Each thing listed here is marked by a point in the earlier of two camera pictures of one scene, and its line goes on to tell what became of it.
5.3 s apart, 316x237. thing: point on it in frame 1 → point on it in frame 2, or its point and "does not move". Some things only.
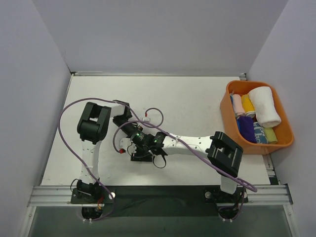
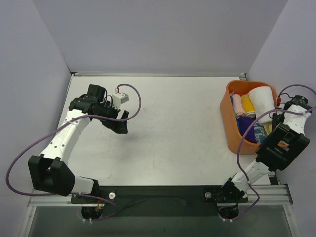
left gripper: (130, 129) → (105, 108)
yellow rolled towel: (248, 105) does not move
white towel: (266, 114) does not move
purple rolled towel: (246, 128) does not move
